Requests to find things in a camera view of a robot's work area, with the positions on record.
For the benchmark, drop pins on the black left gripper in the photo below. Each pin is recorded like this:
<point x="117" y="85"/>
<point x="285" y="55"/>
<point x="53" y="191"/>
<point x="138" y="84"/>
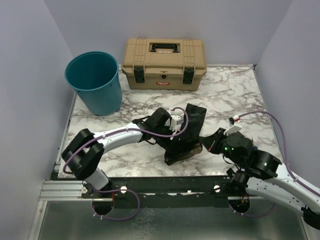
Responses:
<point x="167" y="127"/>

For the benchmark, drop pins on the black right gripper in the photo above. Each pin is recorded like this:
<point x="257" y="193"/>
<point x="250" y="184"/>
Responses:
<point x="210" y="141"/>

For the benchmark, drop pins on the black plastic trash bag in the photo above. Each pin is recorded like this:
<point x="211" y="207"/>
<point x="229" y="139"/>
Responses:
<point x="187" y="144"/>

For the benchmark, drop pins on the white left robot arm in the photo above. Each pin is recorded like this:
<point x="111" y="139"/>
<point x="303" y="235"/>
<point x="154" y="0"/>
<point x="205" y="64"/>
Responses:
<point x="84" y="153"/>

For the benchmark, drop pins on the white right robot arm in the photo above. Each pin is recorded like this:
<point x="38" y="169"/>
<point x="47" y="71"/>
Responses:
<point x="262" y="174"/>

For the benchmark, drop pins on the teal plastic trash bin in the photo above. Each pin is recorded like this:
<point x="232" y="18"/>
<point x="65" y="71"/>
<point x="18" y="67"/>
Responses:
<point x="94" y="76"/>

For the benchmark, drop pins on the tan plastic toolbox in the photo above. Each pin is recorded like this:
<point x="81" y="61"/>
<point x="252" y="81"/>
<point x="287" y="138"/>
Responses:
<point x="164" y="63"/>

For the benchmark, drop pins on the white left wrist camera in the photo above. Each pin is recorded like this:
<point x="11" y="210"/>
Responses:
<point x="174" y="120"/>

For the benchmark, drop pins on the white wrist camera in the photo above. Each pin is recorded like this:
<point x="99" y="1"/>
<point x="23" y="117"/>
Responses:
<point x="234" y="125"/>
<point x="174" y="120"/>

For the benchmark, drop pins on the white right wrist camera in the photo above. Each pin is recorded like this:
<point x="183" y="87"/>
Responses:
<point x="234" y="125"/>

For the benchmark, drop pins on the black front mounting rail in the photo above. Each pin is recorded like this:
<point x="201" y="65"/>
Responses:
<point x="169" y="192"/>

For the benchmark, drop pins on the aluminium extrusion frame rail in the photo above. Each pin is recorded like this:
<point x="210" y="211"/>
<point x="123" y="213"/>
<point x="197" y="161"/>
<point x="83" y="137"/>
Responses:
<point x="56" y="190"/>

